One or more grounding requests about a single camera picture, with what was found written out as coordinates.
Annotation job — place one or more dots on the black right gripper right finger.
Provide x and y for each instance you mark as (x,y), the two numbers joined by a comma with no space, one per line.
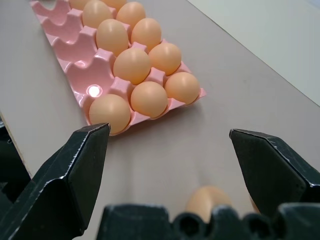
(272,172)

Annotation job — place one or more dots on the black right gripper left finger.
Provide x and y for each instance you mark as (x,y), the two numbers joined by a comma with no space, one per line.
(57,190)

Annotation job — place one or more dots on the pink plastic egg tray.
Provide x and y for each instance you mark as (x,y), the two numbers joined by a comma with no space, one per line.
(75,50)

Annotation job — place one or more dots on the brown egg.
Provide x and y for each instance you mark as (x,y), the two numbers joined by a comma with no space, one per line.
(115,3)
(96,13)
(182,87)
(132,65)
(149,98)
(110,113)
(206,200)
(146,32)
(131,13)
(78,2)
(112,36)
(165,58)

